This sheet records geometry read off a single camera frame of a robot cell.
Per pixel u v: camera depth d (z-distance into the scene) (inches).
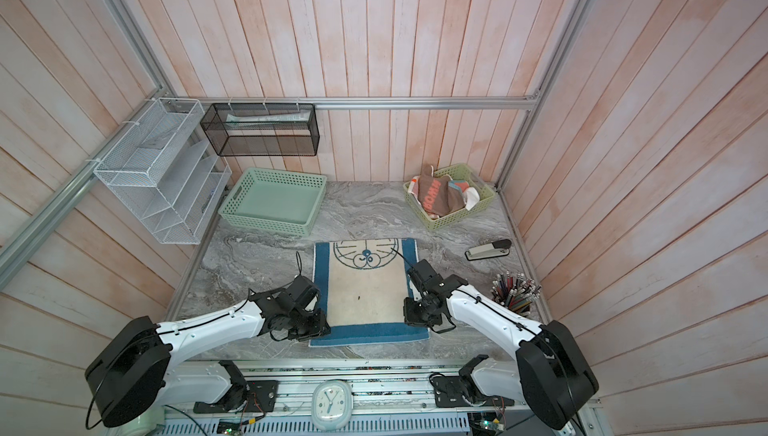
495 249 38.6
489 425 27.6
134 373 16.1
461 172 46.6
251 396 28.6
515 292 28.8
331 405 27.6
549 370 16.1
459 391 28.8
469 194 41.6
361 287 35.8
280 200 42.2
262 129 41.7
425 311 27.7
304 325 28.2
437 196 42.2
